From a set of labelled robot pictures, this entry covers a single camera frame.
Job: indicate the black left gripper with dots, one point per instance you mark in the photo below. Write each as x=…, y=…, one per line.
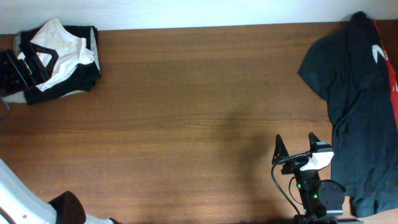
x=25, y=79

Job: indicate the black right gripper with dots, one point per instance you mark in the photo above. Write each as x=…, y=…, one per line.
x=293, y=165

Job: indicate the white t-shirt with robot print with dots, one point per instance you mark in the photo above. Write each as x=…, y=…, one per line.
x=71, y=51

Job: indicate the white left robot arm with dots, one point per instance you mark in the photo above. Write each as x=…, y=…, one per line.
x=18, y=203

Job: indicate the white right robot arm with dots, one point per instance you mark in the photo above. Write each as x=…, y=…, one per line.
x=322, y=200

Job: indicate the folded black clothes stack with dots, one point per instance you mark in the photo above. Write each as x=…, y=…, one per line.
x=82, y=79

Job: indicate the black garment pile on right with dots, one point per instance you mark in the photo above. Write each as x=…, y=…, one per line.
x=351, y=71

